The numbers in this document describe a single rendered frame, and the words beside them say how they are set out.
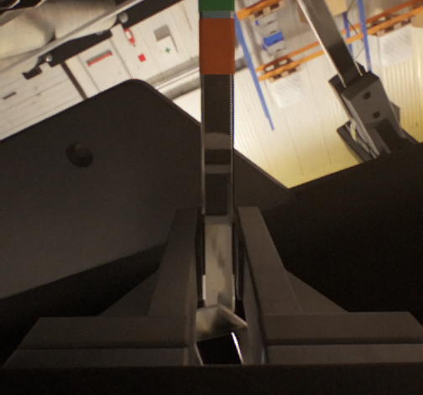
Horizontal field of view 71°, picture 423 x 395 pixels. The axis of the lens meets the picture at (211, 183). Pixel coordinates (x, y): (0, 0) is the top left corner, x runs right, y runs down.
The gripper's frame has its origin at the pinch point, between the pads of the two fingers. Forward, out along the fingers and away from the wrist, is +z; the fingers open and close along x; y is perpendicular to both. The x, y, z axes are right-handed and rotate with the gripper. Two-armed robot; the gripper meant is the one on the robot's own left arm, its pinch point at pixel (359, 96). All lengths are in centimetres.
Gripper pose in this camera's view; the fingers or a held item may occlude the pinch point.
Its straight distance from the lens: 28.5
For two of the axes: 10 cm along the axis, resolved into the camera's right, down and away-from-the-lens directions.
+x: -1.8, -6.7, 7.2
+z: -6.4, -4.8, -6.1
